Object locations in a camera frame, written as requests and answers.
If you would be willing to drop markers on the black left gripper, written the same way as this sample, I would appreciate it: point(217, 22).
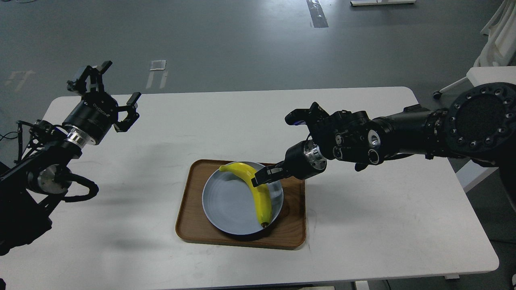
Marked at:
point(98, 111)

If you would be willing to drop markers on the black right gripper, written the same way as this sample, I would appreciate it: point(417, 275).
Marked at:
point(302, 161)

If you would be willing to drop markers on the yellow banana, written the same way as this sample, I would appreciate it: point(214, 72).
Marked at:
point(260, 193)

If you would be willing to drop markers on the light blue plate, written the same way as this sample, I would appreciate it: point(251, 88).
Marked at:
point(228, 203)

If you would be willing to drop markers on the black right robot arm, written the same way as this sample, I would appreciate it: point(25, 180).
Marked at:
point(479, 125)

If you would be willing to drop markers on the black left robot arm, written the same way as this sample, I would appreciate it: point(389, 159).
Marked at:
point(40, 178)

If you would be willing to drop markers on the brown wooden tray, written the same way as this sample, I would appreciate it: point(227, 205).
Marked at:
point(287, 232)

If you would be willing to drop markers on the white rolling frame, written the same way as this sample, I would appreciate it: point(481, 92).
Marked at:
point(496, 62)

